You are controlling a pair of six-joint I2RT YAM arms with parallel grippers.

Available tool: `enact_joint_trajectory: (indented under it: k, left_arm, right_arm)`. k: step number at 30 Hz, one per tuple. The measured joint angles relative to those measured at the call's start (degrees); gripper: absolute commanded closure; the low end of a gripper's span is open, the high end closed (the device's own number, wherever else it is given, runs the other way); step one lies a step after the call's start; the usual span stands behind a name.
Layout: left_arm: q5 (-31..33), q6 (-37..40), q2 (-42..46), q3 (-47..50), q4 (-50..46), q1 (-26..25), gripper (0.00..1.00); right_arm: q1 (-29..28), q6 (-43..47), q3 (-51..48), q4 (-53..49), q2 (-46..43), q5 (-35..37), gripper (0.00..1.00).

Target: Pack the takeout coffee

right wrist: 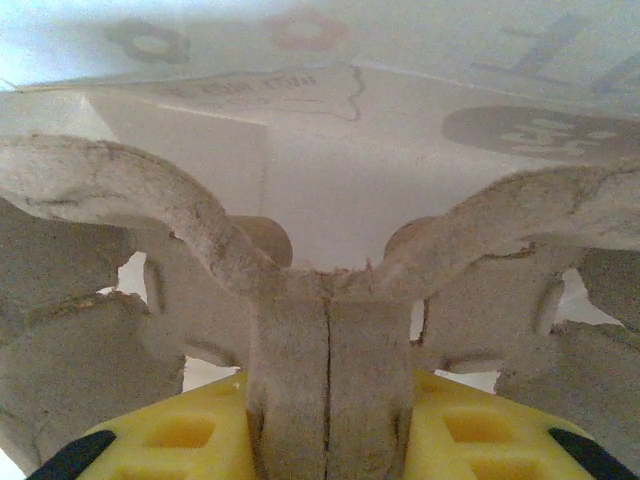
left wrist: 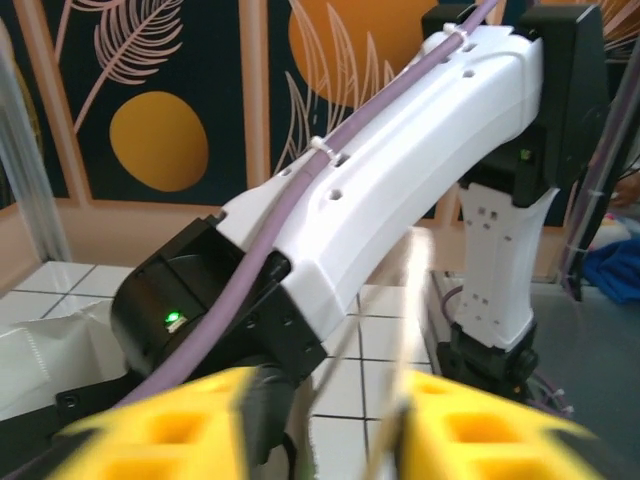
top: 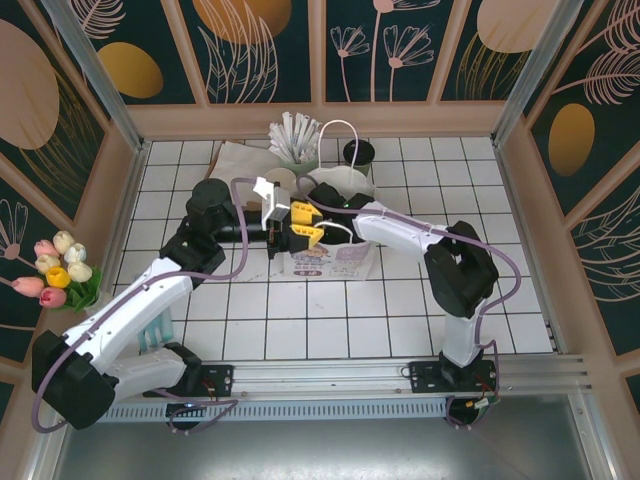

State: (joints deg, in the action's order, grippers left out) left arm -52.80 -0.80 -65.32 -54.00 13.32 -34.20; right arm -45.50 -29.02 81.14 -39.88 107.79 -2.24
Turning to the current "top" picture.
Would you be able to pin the white printed paper bag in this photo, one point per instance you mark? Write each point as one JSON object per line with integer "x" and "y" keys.
{"x": 345, "y": 260}

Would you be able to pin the black plastic cup lid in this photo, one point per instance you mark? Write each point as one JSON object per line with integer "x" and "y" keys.
{"x": 359, "y": 150}

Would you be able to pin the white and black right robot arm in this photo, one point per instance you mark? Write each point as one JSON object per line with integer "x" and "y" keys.
{"x": 400, "y": 230}

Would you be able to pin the stacked green paper cup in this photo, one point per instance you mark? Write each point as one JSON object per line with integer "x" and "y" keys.
{"x": 280, "y": 175}

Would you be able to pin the mint green straw holder cup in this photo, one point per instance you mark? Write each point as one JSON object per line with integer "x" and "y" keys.
{"x": 307, "y": 162}

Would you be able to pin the white paper napkin stack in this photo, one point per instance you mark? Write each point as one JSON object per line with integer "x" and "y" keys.
{"x": 240, "y": 160}

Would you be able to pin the white paper-wrapped straw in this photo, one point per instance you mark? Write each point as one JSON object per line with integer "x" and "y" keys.
{"x": 276, "y": 134}
{"x": 314, "y": 134}
{"x": 307, "y": 135}
{"x": 288, "y": 132}
{"x": 299, "y": 132}
{"x": 280, "y": 149}

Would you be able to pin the light teal plastic object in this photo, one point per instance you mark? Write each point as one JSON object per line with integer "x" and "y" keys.
{"x": 160, "y": 330}

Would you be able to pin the white artificial tulip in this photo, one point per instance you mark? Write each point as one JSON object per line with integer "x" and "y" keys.
{"x": 80, "y": 271}
{"x": 64, "y": 241}
{"x": 76, "y": 252}

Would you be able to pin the white flower vase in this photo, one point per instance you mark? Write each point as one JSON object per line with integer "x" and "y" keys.
{"x": 102, "y": 302}

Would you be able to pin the tulip flower bouquet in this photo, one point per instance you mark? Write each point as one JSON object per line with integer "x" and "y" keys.
{"x": 87, "y": 290}

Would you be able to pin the yellow artificial tulip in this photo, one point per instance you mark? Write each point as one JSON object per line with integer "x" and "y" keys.
{"x": 56, "y": 276}

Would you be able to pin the pink artificial tulip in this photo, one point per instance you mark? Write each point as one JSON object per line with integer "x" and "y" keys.
{"x": 45, "y": 248}
{"x": 52, "y": 297}
{"x": 27, "y": 286}

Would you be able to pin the cream artificial tulip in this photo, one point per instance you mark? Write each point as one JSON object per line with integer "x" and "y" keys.
{"x": 47, "y": 262}

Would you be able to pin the small black circuit board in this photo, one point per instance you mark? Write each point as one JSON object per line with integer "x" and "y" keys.
{"x": 470, "y": 407}
{"x": 187, "y": 407}

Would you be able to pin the aluminium side rail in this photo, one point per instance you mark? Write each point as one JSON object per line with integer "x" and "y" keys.
{"x": 554, "y": 335}
{"x": 131, "y": 190}

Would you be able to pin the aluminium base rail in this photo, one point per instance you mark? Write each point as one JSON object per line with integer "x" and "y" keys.
{"x": 325, "y": 375}

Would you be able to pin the aluminium frame post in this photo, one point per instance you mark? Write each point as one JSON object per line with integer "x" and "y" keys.
{"x": 530, "y": 75}
{"x": 82, "y": 40}

